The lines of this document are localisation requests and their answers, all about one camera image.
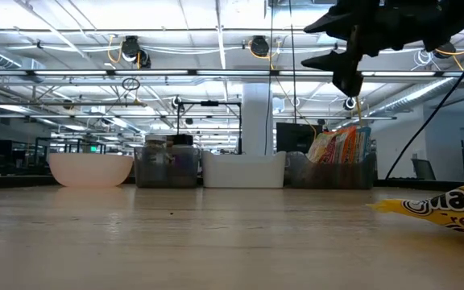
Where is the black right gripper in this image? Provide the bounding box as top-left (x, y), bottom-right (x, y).
top-left (300, 0), bottom-right (458, 74)

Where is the lime chili shrimp ramen packet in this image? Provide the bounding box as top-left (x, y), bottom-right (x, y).
top-left (306, 130), bottom-right (340, 164)

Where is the clear spice jar white label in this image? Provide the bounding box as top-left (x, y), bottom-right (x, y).
top-left (144, 135), bottom-right (168, 178)

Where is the black monitor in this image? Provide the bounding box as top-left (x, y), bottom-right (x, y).
top-left (275, 122), bottom-right (325, 155)

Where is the white pillar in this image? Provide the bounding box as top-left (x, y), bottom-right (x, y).
top-left (242, 82), bottom-right (274, 156)

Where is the grey plastic bin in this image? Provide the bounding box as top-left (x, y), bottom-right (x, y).
top-left (134, 145), bottom-right (200, 189)
top-left (284, 151), bottom-right (378, 190)

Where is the white plastic bin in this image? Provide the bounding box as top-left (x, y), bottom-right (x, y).
top-left (200, 150), bottom-right (288, 189)

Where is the black office chair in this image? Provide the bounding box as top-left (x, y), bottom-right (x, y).
top-left (412, 158), bottom-right (438, 182)

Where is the yellow ramen packet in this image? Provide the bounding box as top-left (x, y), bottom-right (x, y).
top-left (367, 169), bottom-right (464, 243)

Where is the long grey overhead beam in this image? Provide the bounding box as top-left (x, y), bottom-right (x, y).
top-left (0, 68), bottom-right (464, 78)

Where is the pink bowl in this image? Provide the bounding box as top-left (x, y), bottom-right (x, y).
top-left (48, 152), bottom-right (135, 189)

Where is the yellow cable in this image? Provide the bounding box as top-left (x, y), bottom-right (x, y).
top-left (354, 96), bottom-right (365, 130)

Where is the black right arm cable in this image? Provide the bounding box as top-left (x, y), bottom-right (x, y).
top-left (383, 30), bottom-right (464, 181)

